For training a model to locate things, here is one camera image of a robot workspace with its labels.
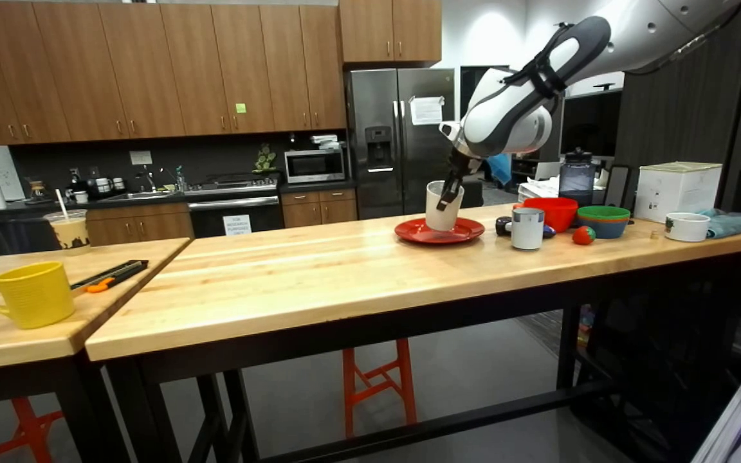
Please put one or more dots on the green bowl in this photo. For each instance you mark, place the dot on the green bowl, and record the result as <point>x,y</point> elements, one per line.
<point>604,216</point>

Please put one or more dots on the black oven with note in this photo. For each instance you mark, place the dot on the black oven with note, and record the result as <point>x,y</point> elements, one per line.
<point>234,219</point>

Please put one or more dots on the brown lower cabinets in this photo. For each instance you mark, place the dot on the brown lower cabinets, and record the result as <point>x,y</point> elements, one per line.
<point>140,225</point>

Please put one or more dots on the white mug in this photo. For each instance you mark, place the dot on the white mug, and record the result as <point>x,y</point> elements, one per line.
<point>527,232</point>

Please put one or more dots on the white cardboard box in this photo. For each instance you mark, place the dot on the white cardboard box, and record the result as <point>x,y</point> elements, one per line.
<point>676,191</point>

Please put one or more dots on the red bowl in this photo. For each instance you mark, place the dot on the red bowl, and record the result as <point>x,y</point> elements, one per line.
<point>557,216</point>

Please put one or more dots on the short wooden table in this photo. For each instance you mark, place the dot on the short wooden table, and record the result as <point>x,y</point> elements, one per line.
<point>12,343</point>

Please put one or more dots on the yellow mug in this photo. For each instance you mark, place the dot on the yellow mug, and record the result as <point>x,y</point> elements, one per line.
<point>33,298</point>

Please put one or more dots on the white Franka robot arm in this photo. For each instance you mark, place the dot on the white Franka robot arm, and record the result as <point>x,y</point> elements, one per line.
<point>515,113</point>

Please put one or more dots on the brown upper wall cabinets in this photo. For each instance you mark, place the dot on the brown upper wall cabinets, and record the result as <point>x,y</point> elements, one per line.
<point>149,68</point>

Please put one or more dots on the teal cloth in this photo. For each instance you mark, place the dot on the teal cloth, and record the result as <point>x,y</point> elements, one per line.
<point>734,222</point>

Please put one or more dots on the steel microwave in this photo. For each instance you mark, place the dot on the steel microwave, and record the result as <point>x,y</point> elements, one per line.
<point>313,167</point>

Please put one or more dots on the white cup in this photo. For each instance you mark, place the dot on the white cup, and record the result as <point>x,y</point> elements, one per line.
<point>439,219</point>

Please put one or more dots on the dark plastic water jug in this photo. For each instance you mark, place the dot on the dark plastic water jug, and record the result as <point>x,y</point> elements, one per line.
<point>578,181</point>

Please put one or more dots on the white ramekin with dark contents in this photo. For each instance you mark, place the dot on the white ramekin with dark contents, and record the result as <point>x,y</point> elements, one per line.
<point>685,230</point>

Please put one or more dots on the black and orange cutter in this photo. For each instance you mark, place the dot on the black and orange cutter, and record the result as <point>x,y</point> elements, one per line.
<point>114,277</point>

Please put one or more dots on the beige cup with straw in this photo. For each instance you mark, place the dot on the beige cup with straw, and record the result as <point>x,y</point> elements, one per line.
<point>68,230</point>

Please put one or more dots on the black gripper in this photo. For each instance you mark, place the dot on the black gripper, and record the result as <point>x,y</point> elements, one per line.
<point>465,167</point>

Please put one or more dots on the black steel refrigerator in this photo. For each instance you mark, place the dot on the black steel refrigerator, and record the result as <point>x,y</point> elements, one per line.
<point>401,145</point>

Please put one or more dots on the green cabinet sticker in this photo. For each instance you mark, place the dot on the green cabinet sticker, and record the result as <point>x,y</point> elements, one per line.
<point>240,109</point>

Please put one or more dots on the paper sheet on refrigerator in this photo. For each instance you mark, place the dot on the paper sheet on refrigerator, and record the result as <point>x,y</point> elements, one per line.
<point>427,113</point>

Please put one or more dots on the orange stool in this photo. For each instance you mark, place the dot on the orange stool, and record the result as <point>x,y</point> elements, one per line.
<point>20,429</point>
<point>379,388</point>

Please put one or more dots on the long wooden table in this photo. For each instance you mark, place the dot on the long wooden table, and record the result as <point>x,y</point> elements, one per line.
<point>320,284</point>

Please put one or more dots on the blue bowl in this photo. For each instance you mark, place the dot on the blue bowl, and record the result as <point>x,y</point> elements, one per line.
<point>605,230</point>

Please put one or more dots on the green potted plant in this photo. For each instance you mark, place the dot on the green potted plant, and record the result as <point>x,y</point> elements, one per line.
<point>267,160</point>

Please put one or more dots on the white crumpled paper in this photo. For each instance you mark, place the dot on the white crumpled paper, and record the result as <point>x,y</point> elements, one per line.
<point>540,190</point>

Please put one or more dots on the red plate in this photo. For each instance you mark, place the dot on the red plate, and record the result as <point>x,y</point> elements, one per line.
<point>414,232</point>

